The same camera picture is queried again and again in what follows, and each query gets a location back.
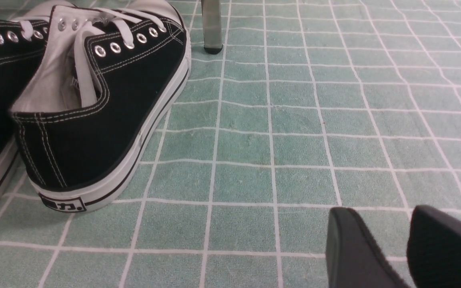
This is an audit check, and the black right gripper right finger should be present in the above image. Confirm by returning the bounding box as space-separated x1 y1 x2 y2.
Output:
407 205 461 288

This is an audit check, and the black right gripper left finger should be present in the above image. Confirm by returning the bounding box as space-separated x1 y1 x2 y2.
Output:
325 207 408 288

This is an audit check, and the metal shoe rack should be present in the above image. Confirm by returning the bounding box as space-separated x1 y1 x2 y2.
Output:
201 0 223 54

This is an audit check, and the black canvas sneaker right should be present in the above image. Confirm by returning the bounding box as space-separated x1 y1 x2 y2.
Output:
10 0 191 213

